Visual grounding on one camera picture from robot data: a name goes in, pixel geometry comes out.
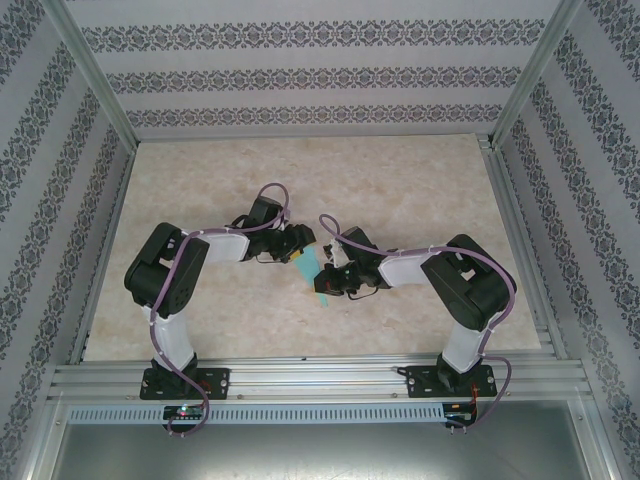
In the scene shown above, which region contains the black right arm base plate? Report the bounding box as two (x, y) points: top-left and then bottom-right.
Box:
(403, 363), (499, 400)

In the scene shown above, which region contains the grey metal sheet panel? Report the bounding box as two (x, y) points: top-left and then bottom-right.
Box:
(49, 422), (596, 480)

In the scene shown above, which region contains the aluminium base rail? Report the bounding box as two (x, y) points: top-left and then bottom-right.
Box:
(47, 352), (589, 401)

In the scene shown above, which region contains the aluminium frame post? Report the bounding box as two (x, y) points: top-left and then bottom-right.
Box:
(44, 0), (139, 146)
(492, 0), (586, 146)

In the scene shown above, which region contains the teal cloth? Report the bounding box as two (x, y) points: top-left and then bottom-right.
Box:
(293, 247), (331, 310)

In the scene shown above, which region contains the slotted grey cable duct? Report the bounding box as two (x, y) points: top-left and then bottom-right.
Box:
(67, 403), (481, 424)

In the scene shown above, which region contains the aluminium side rail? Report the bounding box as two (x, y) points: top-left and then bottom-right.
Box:
(47, 124), (139, 386)
(477, 132), (589, 371)

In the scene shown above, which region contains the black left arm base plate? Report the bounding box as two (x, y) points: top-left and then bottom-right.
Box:
(138, 367), (232, 401)

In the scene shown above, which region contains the circuit board with green light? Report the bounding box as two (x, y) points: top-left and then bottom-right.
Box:
(163, 405), (207, 421)

